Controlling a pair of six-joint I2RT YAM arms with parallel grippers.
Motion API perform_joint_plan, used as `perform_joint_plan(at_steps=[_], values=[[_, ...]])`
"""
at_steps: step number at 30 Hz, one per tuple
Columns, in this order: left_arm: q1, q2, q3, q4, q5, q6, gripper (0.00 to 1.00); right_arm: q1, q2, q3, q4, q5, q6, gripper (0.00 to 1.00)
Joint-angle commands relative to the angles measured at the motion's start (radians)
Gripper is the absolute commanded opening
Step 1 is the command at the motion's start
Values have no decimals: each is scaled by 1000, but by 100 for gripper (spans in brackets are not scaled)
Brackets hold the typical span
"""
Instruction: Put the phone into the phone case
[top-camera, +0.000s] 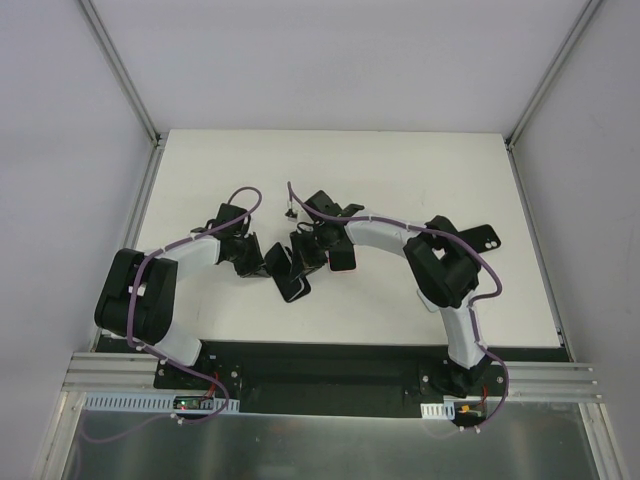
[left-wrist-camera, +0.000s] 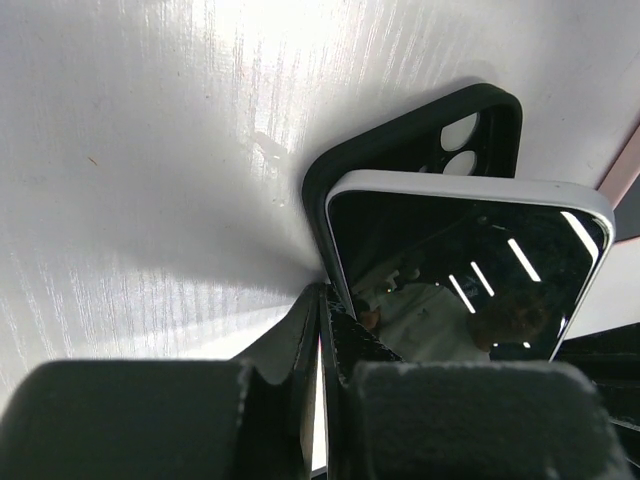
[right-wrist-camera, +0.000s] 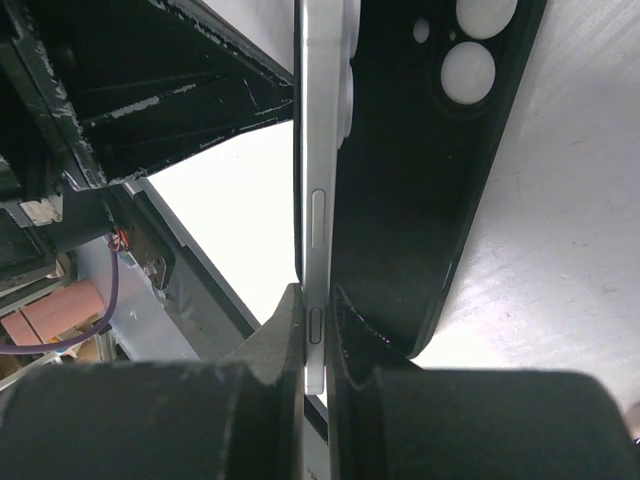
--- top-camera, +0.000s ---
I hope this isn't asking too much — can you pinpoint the right aluminium frame post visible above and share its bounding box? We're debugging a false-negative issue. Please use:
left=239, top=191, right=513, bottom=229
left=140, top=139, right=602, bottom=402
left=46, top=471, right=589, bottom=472
left=503, top=0, right=604, bottom=151

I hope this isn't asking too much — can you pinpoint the aluminium frame post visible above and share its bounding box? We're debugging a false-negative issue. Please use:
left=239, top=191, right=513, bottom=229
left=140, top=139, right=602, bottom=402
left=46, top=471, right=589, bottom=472
left=74, top=0, right=169, bottom=147
left=503, top=0, right=604, bottom=151

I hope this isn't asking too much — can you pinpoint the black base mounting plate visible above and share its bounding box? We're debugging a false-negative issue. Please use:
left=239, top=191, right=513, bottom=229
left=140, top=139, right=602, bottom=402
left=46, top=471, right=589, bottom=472
left=94, top=337, right=574, bottom=416

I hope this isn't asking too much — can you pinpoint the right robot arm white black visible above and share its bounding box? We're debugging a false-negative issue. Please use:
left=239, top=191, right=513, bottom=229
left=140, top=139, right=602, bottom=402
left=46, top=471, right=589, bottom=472
left=281, top=190, right=489, bottom=398

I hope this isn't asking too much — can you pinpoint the left aluminium frame post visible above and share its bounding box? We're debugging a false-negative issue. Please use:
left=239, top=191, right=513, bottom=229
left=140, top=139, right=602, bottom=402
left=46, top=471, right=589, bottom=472
left=74, top=0, right=169, bottom=147

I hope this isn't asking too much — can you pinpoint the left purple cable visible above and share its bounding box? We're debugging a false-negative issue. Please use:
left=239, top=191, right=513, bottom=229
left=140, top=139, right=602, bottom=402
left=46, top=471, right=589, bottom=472
left=79, top=187, right=264, bottom=444

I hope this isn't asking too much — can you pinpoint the black phone case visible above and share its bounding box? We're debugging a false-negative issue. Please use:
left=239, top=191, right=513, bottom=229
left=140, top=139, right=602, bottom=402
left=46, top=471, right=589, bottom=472
left=264, top=242, right=292, bottom=292
left=459, top=224, right=502, bottom=254

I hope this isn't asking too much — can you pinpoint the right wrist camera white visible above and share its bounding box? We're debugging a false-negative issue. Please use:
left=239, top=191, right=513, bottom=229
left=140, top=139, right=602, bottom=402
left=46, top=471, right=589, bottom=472
left=285, top=202, right=299, bottom=221

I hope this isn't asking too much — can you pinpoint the dark phone grey frame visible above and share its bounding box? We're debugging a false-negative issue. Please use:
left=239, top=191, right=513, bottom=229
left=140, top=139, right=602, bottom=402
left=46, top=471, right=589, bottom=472
left=277, top=277, right=311, bottom=303

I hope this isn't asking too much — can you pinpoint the white cable duct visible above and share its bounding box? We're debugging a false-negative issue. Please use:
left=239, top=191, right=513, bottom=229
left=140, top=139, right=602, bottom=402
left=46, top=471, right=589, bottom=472
left=420, top=402, right=456, bottom=421
left=84, top=393, right=240, bottom=415

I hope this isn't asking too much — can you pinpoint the right white cable duct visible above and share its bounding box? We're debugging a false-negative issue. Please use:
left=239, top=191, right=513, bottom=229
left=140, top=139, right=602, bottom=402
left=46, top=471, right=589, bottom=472
left=420, top=402, right=456, bottom=421

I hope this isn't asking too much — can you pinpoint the pink phone case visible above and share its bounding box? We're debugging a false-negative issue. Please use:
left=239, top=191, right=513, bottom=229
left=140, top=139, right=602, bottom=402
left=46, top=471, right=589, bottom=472
left=327, top=247, right=358, bottom=275

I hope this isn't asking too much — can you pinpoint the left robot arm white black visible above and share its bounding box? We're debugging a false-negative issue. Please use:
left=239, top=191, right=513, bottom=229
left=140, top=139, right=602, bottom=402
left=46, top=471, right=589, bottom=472
left=94, top=203, right=268, bottom=389

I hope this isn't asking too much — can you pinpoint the light blue phone face-down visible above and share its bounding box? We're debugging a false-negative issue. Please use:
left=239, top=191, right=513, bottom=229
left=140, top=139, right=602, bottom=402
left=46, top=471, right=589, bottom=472
left=417, top=290, right=440, bottom=313

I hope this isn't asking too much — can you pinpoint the left white cable duct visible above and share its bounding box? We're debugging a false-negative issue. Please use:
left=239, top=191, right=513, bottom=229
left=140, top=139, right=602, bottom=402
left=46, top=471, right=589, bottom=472
left=84, top=393, right=240, bottom=415

